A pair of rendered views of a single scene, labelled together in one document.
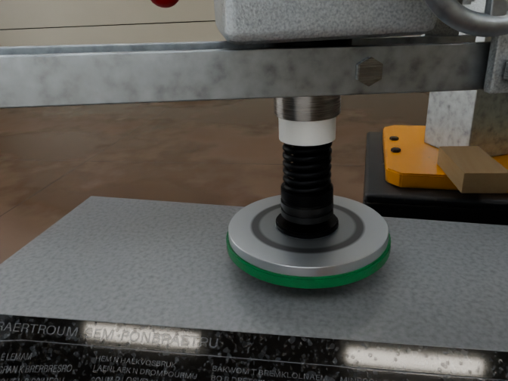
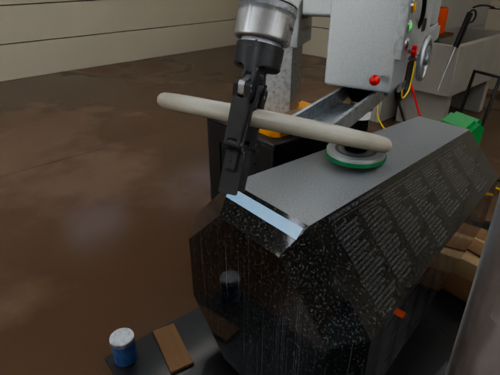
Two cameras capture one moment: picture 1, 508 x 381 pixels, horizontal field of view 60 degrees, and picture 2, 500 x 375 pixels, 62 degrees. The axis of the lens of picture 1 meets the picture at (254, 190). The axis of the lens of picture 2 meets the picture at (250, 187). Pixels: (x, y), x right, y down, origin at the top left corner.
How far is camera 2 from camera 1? 1.33 m
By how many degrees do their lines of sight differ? 48
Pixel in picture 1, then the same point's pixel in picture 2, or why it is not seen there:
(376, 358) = (405, 173)
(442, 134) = (271, 106)
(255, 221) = (343, 154)
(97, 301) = (339, 198)
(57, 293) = (324, 203)
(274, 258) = (372, 158)
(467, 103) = (286, 89)
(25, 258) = (285, 205)
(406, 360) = (408, 171)
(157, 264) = (326, 184)
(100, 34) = not seen: outside the picture
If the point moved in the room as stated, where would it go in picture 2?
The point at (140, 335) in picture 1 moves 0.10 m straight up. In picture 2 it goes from (363, 197) to (367, 170)
